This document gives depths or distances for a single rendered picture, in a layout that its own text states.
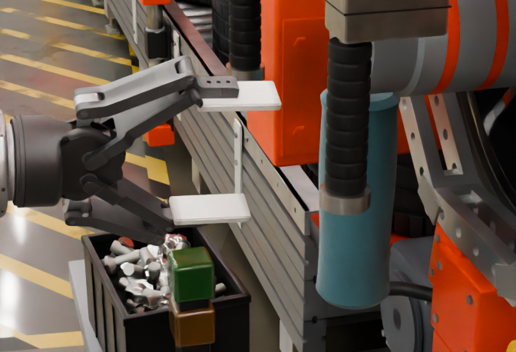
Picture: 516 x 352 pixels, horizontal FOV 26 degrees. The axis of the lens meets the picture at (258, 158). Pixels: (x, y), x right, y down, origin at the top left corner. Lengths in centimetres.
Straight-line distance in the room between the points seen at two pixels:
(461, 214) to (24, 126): 55
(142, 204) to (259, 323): 126
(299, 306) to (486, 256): 71
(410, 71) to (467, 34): 6
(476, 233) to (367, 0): 41
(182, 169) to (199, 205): 188
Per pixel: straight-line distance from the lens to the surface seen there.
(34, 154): 89
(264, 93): 92
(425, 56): 106
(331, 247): 130
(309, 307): 184
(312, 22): 153
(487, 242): 120
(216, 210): 100
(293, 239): 184
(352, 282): 131
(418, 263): 160
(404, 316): 160
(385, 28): 89
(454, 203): 128
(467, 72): 109
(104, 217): 98
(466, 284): 124
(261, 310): 226
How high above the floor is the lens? 117
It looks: 23 degrees down
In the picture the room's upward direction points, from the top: straight up
